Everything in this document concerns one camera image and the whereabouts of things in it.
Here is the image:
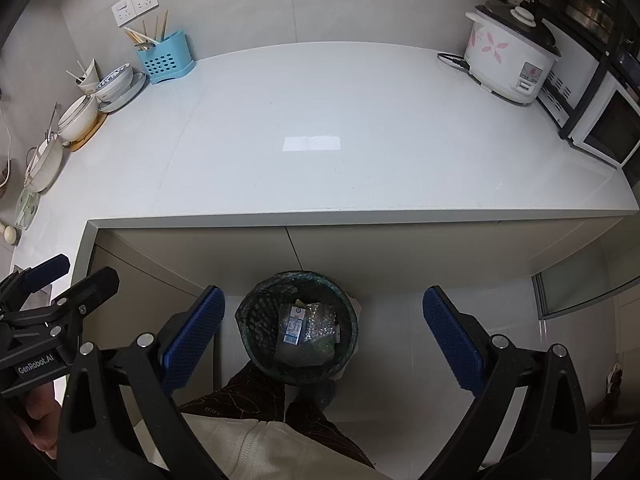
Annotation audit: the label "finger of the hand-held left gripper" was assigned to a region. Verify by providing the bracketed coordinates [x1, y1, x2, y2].
[15, 266, 121, 337]
[0, 254, 71, 311]

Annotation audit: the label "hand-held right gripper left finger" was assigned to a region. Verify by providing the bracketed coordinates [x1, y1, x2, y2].
[54, 285, 238, 480]

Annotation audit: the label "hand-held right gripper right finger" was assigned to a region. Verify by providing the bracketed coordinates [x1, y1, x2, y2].
[422, 285, 594, 480]

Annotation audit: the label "black mesh waste bin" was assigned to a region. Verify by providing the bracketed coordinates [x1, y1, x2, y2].
[234, 270, 360, 386]

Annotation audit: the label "blue white milk carton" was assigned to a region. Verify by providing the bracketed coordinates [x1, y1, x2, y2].
[276, 302, 308, 346]

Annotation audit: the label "teal plastic bin liner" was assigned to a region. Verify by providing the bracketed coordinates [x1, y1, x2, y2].
[234, 270, 360, 386]

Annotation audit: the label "clear plastic bag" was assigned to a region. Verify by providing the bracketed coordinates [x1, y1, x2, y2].
[300, 302, 341, 356]

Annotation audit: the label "person's left hand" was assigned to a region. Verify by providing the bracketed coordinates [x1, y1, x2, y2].
[22, 379, 64, 462]

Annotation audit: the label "beige cabinet door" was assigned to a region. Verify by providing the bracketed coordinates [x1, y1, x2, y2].
[287, 217, 618, 301]
[95, 227, 303, 291]
[65, 242, 216, 361]

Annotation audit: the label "green white dish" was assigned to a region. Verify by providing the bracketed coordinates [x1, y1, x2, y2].
[15, 187, 42, 231]

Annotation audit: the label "brown patterned pants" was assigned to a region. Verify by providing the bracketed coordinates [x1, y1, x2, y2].
[177, 360, 376, 468]

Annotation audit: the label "white pot with ladle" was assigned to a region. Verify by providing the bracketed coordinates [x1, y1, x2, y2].
[24, 137, 65, 193]

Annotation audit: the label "cream sweatshirt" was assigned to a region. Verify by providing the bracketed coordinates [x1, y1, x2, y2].
[180, 402, 381, 480]

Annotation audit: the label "wooden trivet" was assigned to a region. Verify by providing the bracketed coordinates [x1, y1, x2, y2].
[67, 110, 109, 153]

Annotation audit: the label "frosted glass sliding door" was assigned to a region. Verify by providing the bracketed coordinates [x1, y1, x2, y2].
[531, 240, 640, 321]

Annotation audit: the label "white ceramic bowl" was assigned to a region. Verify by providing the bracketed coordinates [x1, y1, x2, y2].
[56, 95, 99, 143]

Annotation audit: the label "white utensil cup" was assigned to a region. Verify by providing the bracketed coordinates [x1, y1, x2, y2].
[75, 59, 101, 96]

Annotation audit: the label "blue patterned bowl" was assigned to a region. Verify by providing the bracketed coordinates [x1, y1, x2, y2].
[94, 62, 135, 102]

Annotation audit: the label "blue utensil holder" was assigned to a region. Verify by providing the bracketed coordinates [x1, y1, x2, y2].
[136, 30, 197, 85]

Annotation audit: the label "bundle of wooden chopsticks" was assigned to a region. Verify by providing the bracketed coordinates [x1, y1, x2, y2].
[124, 9, 172, 47]

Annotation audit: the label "white microwave oven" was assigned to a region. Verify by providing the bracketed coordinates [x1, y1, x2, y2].
[565, 70, 640, 170]

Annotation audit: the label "black metal rack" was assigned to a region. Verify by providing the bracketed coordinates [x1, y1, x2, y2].
[529, 0, 640, 142]

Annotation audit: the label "white floral rice cooker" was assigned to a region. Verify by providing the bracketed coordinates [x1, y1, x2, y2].
[463, 2, 562, 106]

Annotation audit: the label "white vented appliance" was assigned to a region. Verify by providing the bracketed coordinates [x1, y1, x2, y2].
[537, 17, 608, 128]

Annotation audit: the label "stainless steel steamer pot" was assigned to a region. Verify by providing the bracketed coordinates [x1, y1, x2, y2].
[565, 0, 618, 36]

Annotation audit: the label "black power cable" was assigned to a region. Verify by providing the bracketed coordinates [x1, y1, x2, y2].
[437, 52, 471, 72]

